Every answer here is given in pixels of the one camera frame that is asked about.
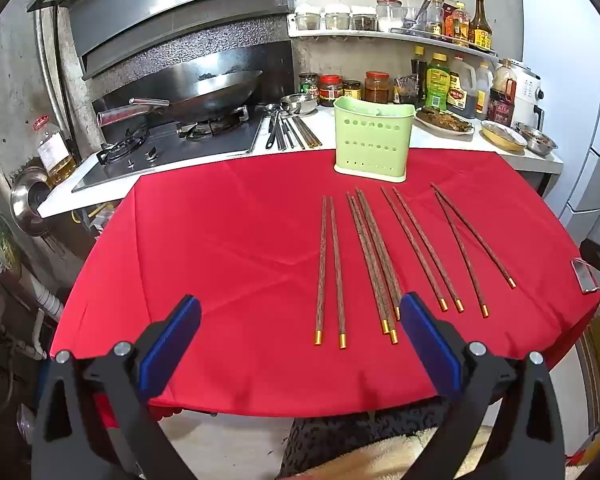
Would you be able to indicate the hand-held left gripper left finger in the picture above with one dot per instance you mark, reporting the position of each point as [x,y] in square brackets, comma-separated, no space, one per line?
[172,345]

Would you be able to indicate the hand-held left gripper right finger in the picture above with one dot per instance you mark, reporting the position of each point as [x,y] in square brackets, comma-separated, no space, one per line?
[430,345]

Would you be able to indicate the set of wooden chopsticks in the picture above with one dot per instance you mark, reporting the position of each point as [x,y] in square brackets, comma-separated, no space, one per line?
[321,260]

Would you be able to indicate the green utensil holder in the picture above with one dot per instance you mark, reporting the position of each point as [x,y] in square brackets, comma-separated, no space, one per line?
[372,137]

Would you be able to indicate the red tablecloth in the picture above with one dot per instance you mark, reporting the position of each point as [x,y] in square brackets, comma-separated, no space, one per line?
[230,260]

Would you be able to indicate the dark patterned cloth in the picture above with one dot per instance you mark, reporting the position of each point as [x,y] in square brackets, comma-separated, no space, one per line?
[360,425]

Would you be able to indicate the white drain pipe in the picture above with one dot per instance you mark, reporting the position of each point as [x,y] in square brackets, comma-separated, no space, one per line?
[45,305]

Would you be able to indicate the steel bowl with food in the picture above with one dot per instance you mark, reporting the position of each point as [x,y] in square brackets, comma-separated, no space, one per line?
[535,137]

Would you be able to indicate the glass dish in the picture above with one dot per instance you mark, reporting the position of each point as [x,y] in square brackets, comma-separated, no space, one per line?
[502,136]

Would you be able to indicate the white refrigerator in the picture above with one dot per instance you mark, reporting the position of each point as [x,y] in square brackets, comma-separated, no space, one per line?
[570,85]

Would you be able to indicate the gas stove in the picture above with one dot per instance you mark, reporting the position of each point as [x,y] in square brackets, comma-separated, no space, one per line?
[175,147]

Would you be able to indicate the steel pot lid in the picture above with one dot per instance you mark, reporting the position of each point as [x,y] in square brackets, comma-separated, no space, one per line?
[30,200]

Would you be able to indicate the clear jug yellow cap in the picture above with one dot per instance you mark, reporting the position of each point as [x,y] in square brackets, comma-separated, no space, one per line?
[482,89]

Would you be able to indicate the plate of cooked food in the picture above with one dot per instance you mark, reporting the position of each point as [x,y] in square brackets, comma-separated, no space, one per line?
[442,121]

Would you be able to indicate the large dark vinegar jug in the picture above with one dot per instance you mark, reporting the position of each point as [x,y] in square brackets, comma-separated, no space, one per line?
[461,85]

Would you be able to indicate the clear cooking oil bottle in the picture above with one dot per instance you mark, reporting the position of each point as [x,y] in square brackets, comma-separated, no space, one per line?
[55,152]

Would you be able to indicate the green plastic bottle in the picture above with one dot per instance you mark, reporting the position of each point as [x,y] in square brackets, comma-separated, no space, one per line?
[436,82]

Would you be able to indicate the row of metal chopsticks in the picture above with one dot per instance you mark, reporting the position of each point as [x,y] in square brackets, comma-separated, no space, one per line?
[300,132]

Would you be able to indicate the steel wok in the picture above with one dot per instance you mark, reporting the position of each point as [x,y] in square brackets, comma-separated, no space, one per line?
[205,92]

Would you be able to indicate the dark spice bag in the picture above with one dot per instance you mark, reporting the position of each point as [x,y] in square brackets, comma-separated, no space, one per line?
[405,91]

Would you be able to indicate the dark bottle yellow cap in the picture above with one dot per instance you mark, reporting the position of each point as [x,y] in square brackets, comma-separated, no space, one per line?
[418,72]

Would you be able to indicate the orange chili jar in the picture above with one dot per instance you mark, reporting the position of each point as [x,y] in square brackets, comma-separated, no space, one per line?
[376,87]

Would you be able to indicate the dark sauce bottle yellow label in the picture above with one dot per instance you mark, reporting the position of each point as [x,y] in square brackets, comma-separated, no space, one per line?
[480,25]

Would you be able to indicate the yellow-label jar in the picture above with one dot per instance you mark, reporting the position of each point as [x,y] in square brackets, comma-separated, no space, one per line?
[351,91]

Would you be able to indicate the empty steel bowl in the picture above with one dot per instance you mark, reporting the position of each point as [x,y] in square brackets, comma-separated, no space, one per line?
[300,104]

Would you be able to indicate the red-lid sauce jar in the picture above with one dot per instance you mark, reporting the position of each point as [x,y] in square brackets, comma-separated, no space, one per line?
[330,91]

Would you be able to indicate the red yellow seasoning bottle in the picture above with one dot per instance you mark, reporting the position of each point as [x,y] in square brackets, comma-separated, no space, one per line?
[457,22]

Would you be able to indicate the green-label jar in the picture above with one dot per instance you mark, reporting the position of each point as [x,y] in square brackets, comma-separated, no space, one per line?
[307,82]

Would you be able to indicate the clear bottle gold cap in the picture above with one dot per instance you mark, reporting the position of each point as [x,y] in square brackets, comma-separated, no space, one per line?
[435,15]

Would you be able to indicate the glass jar with spoons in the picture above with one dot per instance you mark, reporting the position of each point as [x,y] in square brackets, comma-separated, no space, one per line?
[415,16]

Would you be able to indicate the red-lid glass jar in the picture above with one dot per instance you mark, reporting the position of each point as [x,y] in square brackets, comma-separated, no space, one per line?
[390,14]

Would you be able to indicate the steel range hood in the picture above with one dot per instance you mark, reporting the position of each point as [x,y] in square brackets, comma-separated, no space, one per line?
[165,15]

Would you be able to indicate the white-lid spice jar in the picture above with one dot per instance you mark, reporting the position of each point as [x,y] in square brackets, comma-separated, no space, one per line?
[337,16]
[364,19]
[307,17]

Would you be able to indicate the metal duct pipe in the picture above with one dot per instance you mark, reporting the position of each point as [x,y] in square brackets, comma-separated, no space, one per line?
[47,60]

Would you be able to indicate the white wall shelf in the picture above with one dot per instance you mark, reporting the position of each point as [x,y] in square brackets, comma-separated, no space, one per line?
[380,35]

